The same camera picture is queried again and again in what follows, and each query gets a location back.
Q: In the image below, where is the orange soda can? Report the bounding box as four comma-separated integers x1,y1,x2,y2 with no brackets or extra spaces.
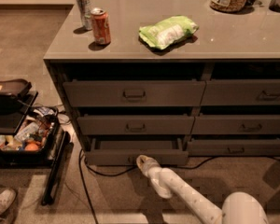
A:
91,7,111,46

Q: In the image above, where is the black bin with groceries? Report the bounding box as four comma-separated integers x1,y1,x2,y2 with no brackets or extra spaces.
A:
0,106,63,167

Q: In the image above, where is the silver soda can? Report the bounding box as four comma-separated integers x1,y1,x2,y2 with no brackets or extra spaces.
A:
76,0,92,31

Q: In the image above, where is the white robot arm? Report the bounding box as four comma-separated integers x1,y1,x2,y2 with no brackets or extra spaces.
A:
136,155,269,224

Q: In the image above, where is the grey drawer cabinet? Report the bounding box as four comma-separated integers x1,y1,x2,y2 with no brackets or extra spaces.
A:
45,0,280,165

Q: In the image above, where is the black tray lid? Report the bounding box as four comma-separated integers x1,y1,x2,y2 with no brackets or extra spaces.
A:
0,78,32,100

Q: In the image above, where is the green chip bag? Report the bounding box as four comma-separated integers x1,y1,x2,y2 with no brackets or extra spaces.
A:
139,15,199,50

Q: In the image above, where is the white sneaker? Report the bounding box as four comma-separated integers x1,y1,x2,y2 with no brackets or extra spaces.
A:
0,189,16,218

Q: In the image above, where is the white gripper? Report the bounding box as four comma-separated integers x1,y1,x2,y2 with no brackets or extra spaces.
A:
136,155,161,178

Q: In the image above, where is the orange fruit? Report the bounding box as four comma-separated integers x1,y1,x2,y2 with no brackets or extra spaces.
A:
25,143,39,151

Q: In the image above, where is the black floor cable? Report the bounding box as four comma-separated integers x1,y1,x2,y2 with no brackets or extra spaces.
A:
77,148,138,224

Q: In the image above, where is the black floor bar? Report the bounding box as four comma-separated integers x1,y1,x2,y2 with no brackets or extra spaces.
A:
41,132,70,205

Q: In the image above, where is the grey drawer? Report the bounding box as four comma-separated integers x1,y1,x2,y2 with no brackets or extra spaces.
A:
192,115,280,134
85,138,189,166
77,115,194,135
201,79,280,106
187,139,280,157
63,80,205,107

